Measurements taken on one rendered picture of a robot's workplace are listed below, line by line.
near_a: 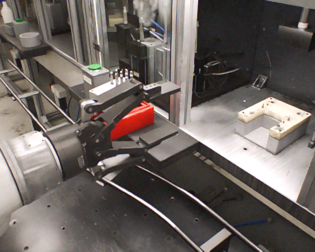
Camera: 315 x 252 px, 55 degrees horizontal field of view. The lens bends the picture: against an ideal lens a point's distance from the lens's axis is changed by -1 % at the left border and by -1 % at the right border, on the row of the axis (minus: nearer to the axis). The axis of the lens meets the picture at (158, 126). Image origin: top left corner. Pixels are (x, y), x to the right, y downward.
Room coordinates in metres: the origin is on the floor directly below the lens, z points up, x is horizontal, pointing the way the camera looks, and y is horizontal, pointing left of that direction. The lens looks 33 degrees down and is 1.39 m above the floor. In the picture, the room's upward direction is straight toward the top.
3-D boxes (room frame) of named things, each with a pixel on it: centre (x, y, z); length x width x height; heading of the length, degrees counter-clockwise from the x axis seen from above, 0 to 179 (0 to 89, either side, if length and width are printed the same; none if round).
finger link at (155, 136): (0.45, 0.00, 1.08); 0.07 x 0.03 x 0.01; 129
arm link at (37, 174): (0.31, 0.17, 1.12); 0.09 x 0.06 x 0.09; 39
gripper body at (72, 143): (0.36, 0.11, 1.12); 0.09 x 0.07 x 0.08; 129
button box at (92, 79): (0.90, 0.19, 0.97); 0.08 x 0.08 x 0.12; 39
